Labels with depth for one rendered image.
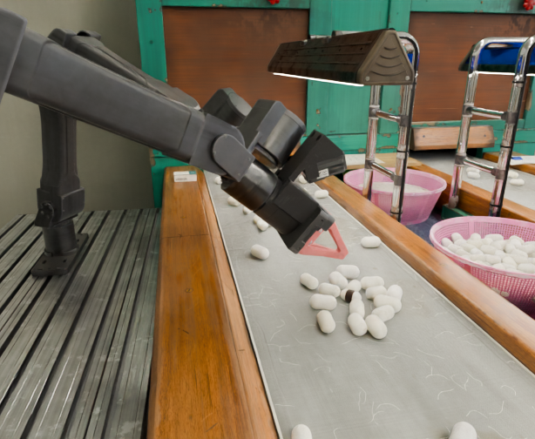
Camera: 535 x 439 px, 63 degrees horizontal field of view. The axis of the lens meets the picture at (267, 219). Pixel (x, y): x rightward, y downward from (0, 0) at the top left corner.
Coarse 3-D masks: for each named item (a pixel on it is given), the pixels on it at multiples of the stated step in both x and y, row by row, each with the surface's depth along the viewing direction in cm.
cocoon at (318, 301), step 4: (312, 296) 62; (316, 296) 62; (320, 296) 62; (324, 296) 61; (328, 296) 61; (332, 296) 62; (312, 300) 61; (316, 300) 61; (320, 300) 61; (324, 300) 61; (328, 300) 61; (332, 300) 61; (312, 304) 61; (316, 304) 61; (320, 304) 61; (324, 304) 61; (328, 304) 61; (332, 304) 61; (316, 308) 62; (320, 308) 61; (324, 308) 61; (328, 308) 61; (332, 308) 61
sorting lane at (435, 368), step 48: (240, 240) 86; (240, 288) 68; (288, 288) 68; (432, 288) 68; (288, 336) 56; (336, 336) 56; (432, 336) 56; (480, 336) 56; (288, 384) 48; (336, 384) 48; (384, 384) 48; (432, 384) 48; (480, 384) 48; (528, 384) 48; (288, 432) 42; (336, 432) 42; (384, 432) 42; (432, 432) 42; (480, 432) 42; (528, 432) 42
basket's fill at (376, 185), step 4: (376, 184) 127; (380, 184) 126; (384, 184) 126; (388, 184) 126; (392, 184) 126; (408, 184) 127; (372, 188) 121; (376, 188) 121; (380, 188) 122; (384, 188) 121; (388, 188) 121; (392, 188) 122; (404, 188) 122; (408, 188) 122; (412, 188) 122; (416, 188) 125; (420, 188) 124; (388, 200) 112; (416, 204) 110; (404, 212) 110; (408, 212) 110
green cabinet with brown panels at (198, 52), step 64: (192, 0) 121; (256, 0) 124; (320, 0) 128; (384, 0) 132; (448, 0) 135; (512, 0) 139; (192, 64) 128; (256, 64) 131; (448, 64) 143; (320, 128) 140; (384, 128) 145
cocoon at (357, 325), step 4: (352, 316) 57; (356, 316) 57; (360, 316) 57; (348, 320) 58; (352, 320) 57; (356, 320) 56; (360, 320) 56; (352, 324) 56; (356, 324) 56; (360, 324) 55; (364, 324) 56; (352, 328) 56; (356, 328) 55; (360, 328) 55; (364, 328) 55; (352, 332) 56; (356, 332) 55; (360, 332) 55; (364, 332) 55
